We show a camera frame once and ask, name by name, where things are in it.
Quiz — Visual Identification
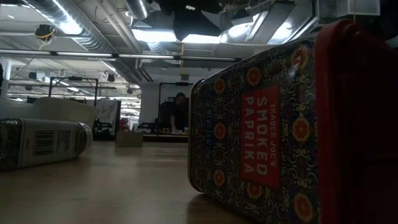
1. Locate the red patterned smoked paprika tin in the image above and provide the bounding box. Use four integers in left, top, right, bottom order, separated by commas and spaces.
188, 18, 398, 224

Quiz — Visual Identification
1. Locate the glass spice jar white label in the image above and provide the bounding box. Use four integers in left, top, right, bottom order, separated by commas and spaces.
0, 117, 94, 172

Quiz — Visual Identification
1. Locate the person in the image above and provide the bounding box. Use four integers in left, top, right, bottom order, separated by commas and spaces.
169, 91, 190, 132

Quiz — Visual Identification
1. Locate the long LED light bar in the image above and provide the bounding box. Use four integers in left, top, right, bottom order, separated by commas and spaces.
0, 49, 244, 62

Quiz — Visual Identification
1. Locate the bright ceiling light panel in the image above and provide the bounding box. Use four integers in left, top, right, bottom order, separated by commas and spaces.
131, 28, 222, 44

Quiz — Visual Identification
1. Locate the white patterned sheet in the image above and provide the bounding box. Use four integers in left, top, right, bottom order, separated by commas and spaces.
98, 98, 119, 128

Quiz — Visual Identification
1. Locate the grey ceiling air unit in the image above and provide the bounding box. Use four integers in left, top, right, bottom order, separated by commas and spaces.
317, 0, 381, 18

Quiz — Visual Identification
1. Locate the clear plastic bin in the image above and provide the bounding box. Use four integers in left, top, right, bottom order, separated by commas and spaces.
0, 98, 35, 119

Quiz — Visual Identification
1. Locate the black aluminium table frame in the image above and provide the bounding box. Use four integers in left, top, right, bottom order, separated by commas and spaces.
141, 133, 190, 144

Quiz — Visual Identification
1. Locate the rectangular metal duct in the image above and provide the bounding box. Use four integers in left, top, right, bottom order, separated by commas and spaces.
248, 0, 318, 45

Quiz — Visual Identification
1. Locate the small silver ventilation duct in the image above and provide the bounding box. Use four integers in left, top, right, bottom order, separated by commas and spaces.
124, 0, 150, 20

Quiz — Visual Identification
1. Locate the large silver ventilation duct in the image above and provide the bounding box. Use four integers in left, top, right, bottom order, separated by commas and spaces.
26, 0, 116, 54

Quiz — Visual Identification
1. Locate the black yellow ceiling cord reel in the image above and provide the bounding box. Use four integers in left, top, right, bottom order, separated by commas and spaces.
34, 24, 57, 43

